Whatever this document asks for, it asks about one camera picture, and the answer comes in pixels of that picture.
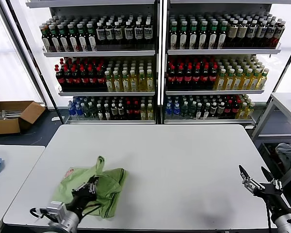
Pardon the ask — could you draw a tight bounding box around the dark tea bottle green cap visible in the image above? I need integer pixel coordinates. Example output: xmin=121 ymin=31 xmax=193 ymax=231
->
xmin=198 ymin=20 xmax=210 ymax=50
xmin=59 ymin=23 xmax=71 ymax=52
xmin=179 ymin=20 xmax=189 ymax=50
xmin=68 ymin=22 xmax=80 ymax=52
xmin=78 ymin=22 xmax=89 ymax=52
xmin=169 ymin=20 xmax=179 ymax=50
xmin=87 ymin=22 xmax=98 ymax=51
xmin=49 ymin=23 xmax=62 ymax=52
xmin=41 ymin=23 xmax=53 ymax=52
xmin=189 ymin=20 xmax=199 ymax=50
xmin=208 ymin=20 xmax=219 ymax=50
xmin=217 ymin=20 xmax=229 ymax=50

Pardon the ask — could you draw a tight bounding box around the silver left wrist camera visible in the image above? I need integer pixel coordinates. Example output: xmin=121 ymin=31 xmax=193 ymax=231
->
xmin=46 ymin=200 xmax=66 ymax=221

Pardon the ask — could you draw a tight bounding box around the grey metal frame table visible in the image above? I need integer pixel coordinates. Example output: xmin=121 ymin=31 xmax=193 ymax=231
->
xmin=251 ymin=92 xmax=291 ymax=190

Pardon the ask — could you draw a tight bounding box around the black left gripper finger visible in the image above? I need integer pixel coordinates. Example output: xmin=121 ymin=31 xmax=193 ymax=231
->
xmin=72 ymin=176 xmax=95 ymax=195
xmin=89 ymin=177 xmax=99 ymax=194

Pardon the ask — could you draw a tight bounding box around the red-capped cola bottle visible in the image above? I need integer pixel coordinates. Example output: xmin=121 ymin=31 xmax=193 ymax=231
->
xmin=210 ymin=64 xmax=220 ymax=88
xmin=193 ymin=64 xmax=202 ymax=88
xmin=55 ymin=67 xmax=66 ymax=92
xmin=125 ymin=100 xmax=133 ymax=120
xmin=176 ymin=64 xmax=185 ymax=88
xmin=63 ymin=67 xmax=74 ymax=92
xmin=232 ymin=100 xmax=241 ymax=119
xmin=80 ymin=67 xmax=90 ymax=92
xmin=225 ymin=100 xmax=233 ymax=119
xmin=88 ymin=66 xmax=98 ymax=92
xmin=71 ymin=67 xmax=82 ymax=92
xmin=184 ymin=64 xmax=194 ymax=88
xmin=201 ymin=64 xmax=211 ymax=88
xmin=133 ymin=100 xmax=141 ymax=120
xmin=167 ymin=64 xmax=177 ymax=88
xmin=97 ymin=66 xmax=106 ymax=92

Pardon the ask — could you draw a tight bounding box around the grey blue clothes pile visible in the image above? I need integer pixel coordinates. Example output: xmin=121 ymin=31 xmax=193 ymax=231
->
xmin=275 ymin=143 xmax=291 ymax=171

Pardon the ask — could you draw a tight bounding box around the dark bottle beige label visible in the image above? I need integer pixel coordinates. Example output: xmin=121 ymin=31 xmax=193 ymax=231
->
xmin=227 ymin=19 xmax=240 ymax=48
xmin=237 ymin=19 xmax=249 ymax=48

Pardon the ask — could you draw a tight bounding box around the black metal frame pole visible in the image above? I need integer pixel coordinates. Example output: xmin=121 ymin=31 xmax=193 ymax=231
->
xmin=253 ymin=36 xmax=291 ymax=129
xmin=4 ymin=0 xmax=65 ymax=122

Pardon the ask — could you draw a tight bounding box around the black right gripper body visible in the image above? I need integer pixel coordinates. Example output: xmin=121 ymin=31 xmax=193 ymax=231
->
xmin=254 ymin=183 xmax=291 ymax=218

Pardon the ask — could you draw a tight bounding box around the grey metal parts bundle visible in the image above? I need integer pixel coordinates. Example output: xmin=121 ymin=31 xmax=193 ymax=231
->
xmin=1 ymin=109 xmax=25 ymax=120

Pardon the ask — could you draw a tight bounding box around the dark bottle white blue label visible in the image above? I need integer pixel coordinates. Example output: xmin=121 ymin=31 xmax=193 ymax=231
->
xmin=273 ymin=20 xmax=287 ymax=49
xmin=256 ymin=19 xmax=269 ymax=48
xmin=265 ymin=19 xmax=278 ymax=48
xmin=114 ymin=20 xmax=124 ymax=46
xmin=96 ymin=21 xmax=107 ymax=46
xmin=247 ymin=19 xmax=259 ymax=48
xmin=105 ymin=21 xmax=115 ymax=46
xmin=134 ymin=20 xmax=144 ymax=45
xmin=144 ymin=20 xmax=154 ymax=45
xmin=125 ymin=20 xmax=134 ymax=46

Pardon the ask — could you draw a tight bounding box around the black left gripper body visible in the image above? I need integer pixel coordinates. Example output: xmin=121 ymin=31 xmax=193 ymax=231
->
xmin=66 ymin=186 xmax=98 ymax=217

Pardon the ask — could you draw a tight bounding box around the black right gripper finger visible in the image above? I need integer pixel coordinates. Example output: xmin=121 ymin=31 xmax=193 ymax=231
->
xmin=239 ymin=165 xmax=261 ymax=193
xmin=260 ymin=166 xmax=285 ymax=193

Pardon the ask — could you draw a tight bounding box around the light green polo shirt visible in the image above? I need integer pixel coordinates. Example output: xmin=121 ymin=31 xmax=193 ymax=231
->
xmin=52 ymin=155 xmax=129 ymax=219

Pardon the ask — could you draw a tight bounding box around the open brown cardboard box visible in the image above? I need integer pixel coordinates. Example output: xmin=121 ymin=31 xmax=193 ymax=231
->
xmin=0 ymin=100 xmax=47 ymax=135

